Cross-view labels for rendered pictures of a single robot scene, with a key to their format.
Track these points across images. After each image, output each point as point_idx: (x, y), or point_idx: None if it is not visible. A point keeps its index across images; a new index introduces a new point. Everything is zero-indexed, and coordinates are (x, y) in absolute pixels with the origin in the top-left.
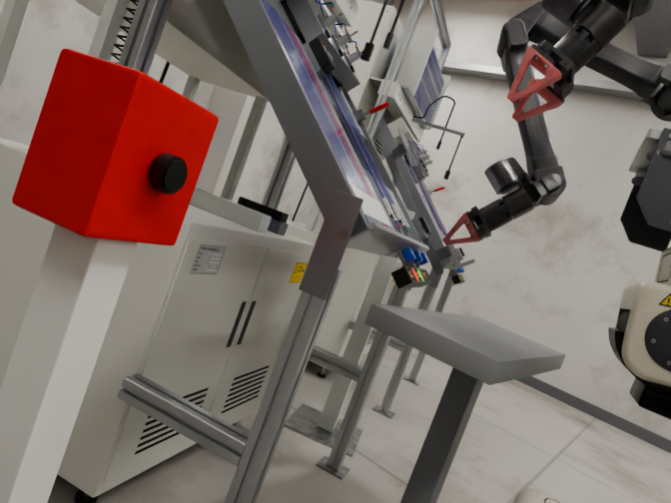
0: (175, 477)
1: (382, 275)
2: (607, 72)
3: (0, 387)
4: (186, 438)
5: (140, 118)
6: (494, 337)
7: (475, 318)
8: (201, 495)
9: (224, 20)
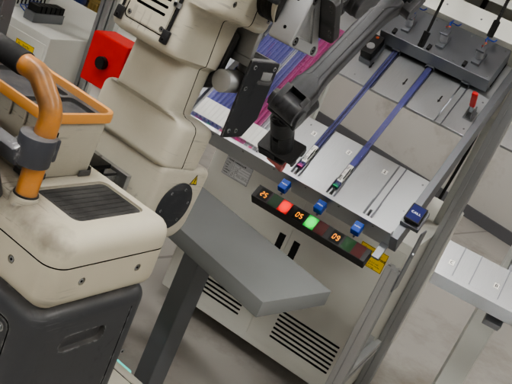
0: (218, 343)
1: (471, 318)
2: None
3: None
4: (229, 318)
5: (94, 43)
6: (203, 222)
7: (305, 274)
8: (203, 350)
9: None
